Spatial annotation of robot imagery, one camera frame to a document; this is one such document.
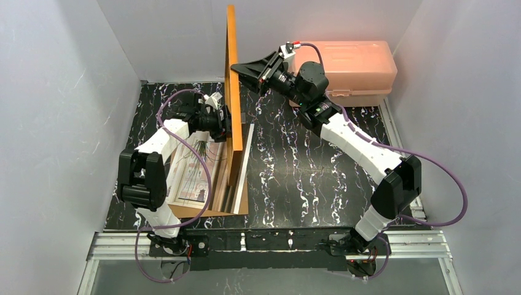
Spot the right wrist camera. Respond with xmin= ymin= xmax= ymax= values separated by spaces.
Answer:
xmin=279 ymin=41 xmax=300 ymax=62

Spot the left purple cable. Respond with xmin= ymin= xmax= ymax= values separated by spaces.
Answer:
xmin=134 ymin=88 xmax=213 ymax=285

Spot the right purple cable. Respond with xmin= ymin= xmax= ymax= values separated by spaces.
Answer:
xmin=297 ymin=41 xmax=469 ymax=281

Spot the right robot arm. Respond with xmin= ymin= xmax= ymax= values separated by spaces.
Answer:
xmin=230 ymin=52 xmax=421 ymax=252

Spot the purple cable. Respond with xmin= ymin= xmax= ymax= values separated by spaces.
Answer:
xmin=134 ymin=88 xmax=213 ymax=285
xmin=297 ymin=41 xmax=469 ymax=281

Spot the wooden picture frame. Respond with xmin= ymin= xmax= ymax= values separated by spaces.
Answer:
xmin=224 ymin=4 xmax=243 ymax=186

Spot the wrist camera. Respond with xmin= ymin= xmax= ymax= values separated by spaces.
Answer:
xmin=279 ymin=41 xmax=300 ymax=62
xmin=203 ymin=92 xmax=222 ymax=109

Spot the aluminium rail base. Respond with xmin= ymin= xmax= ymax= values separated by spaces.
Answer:
xmin=87 ymin=228 xmax=453 ymax=260

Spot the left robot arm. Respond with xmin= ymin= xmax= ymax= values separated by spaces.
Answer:
xmin=116 ymin=89 xmax=231 ymax=256

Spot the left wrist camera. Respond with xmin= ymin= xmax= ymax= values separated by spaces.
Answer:
xmin=203 ymin=92 xmax=222 ymax=109

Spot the brown backing board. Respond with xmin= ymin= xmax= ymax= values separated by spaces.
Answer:
xmin=164 ymin=124 xmax=250 ymax=219

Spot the pink plastic storage box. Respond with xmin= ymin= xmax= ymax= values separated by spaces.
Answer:
xmin=312 ymin=41 xmax=398 ymax=107

